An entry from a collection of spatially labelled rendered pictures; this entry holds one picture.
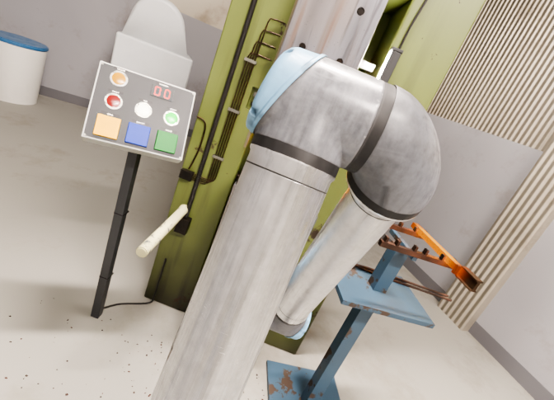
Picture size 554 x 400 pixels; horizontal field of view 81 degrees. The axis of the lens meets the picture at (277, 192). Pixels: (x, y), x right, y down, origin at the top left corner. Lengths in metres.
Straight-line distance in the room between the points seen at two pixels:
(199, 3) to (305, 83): 4.72
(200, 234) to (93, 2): 3.89
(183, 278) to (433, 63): 1.58
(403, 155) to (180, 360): 0.35
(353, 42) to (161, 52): 3.13
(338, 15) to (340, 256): 0.98
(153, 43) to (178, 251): 2.92
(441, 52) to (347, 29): 0.42
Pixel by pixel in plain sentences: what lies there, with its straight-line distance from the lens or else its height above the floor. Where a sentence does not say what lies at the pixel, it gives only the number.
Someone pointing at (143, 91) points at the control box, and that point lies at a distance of 1.33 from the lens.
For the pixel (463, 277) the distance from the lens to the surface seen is 1.29.
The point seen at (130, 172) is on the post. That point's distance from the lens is 1.46.
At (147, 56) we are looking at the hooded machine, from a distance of 4.22.
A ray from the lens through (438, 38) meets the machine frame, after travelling 1.55.
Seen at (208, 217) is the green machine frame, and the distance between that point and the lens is 1.67.
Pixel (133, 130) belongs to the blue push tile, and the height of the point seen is 1.02.
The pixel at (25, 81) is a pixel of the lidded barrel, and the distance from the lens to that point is 4.69.
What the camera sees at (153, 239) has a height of 0.64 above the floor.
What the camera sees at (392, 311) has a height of 0.76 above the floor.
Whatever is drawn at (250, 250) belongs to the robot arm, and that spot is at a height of 1.21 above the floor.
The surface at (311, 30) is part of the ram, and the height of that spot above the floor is 1.57.
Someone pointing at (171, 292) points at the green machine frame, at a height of 0.10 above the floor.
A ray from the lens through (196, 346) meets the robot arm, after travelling 0.43.
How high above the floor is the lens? 1.39
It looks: 19 degrees down
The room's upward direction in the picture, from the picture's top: 23 degrees clockwise
